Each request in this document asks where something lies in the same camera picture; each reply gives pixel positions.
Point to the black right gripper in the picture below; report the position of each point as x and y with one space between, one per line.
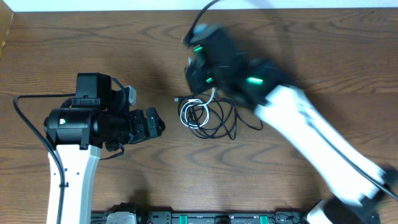
193 69

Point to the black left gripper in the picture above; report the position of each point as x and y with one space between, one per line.
138 125

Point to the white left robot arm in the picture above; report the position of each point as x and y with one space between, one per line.
77 137

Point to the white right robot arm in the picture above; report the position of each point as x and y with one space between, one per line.
357 184

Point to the brown side panel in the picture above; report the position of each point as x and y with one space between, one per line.
6 18

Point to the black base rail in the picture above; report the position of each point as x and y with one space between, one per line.
131 213

